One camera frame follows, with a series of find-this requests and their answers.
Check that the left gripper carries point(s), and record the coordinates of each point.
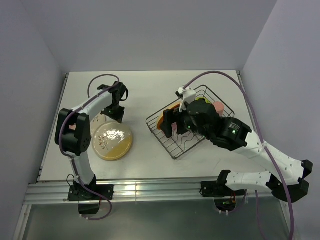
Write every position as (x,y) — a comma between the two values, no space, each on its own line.
(117,117)

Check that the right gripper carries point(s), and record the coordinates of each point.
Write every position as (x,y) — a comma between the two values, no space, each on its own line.
(170,116)

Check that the cream pink floral plate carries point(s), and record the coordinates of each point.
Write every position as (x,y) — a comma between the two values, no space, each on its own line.
(97,121)

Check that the cream yellow floral plate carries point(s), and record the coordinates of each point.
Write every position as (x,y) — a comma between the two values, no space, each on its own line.
(112,140)

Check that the lime green bowl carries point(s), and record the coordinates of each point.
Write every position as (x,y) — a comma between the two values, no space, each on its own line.
(203,99)

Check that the salmon pink cup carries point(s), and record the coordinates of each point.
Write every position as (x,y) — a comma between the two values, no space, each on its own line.
(219,107)

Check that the pink plastic plate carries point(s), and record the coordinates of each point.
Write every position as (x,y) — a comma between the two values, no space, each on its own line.
(174,127)

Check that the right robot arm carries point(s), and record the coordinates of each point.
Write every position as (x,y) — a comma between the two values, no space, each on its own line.
(282,176)

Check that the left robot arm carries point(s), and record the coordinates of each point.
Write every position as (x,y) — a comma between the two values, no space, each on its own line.
(73,136)

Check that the dark wire dish rack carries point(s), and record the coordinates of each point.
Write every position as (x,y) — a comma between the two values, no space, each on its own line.
(179,144)

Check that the aluminium mounting rail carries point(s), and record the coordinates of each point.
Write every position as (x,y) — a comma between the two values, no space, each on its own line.
(138,190)

